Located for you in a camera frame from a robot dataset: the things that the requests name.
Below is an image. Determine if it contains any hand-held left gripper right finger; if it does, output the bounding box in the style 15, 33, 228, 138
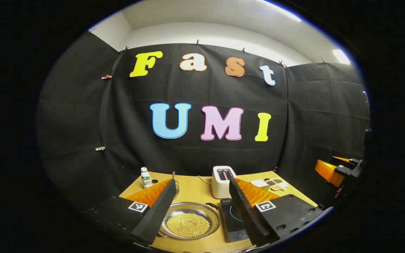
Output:
229, 177, 326, 247

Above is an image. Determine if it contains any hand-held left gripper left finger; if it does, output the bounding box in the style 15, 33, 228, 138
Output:
83, 179, 177, 246

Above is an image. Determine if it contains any black induction cooktop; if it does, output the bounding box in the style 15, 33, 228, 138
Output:
220, 199, 250, 243

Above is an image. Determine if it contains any pile of yellow soybeans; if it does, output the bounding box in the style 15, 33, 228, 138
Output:
166, 213, 211, 237

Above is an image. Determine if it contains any steel pot with black handles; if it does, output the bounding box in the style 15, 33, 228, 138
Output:
157, 201, 221, 240

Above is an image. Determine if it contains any white green-label drink bottle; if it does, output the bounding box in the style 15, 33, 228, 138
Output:
141, 167, 153, 189

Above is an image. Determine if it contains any white toaster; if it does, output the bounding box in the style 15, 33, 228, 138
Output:
211, 166, 237, 199

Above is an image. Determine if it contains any white divided grain dish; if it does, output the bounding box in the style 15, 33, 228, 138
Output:
265, 178, 288, 191

